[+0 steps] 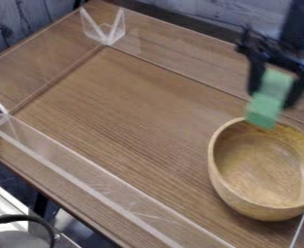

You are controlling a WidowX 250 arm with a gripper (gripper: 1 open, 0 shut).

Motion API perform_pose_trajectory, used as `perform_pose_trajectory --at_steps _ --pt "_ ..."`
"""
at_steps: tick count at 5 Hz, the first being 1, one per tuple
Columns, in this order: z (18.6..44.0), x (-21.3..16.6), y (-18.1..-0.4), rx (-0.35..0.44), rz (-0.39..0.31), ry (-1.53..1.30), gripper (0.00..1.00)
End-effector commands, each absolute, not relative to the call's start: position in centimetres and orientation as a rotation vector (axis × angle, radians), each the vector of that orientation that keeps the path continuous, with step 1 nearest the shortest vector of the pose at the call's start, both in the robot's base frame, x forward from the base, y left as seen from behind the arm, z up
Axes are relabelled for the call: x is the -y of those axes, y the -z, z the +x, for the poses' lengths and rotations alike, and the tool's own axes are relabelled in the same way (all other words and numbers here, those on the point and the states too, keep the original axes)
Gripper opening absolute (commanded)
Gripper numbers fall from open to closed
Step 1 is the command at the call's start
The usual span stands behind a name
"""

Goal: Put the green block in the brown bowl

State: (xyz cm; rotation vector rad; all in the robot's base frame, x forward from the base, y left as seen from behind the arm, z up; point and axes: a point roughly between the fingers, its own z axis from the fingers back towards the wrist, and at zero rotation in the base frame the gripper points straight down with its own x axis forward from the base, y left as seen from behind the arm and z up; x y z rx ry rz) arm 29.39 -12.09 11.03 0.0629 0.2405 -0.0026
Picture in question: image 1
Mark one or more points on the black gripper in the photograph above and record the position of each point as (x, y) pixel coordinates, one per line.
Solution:
(281, 51)

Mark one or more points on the grey metal bracket with screw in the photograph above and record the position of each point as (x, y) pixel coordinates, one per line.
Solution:
(63, 242)

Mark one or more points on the clear acrylic corner bracket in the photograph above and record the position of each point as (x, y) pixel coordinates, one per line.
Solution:
(103, 33)

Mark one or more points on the brown wooden bowl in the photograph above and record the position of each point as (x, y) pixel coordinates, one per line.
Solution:
(255, 169)

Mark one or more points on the black table leg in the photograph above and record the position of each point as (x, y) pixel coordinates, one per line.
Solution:
(39, 205)

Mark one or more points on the green rectangular block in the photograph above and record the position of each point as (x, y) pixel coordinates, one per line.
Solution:
(266, 102)

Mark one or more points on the clear acrylic front barrier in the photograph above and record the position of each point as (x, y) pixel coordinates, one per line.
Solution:
(102, 200)

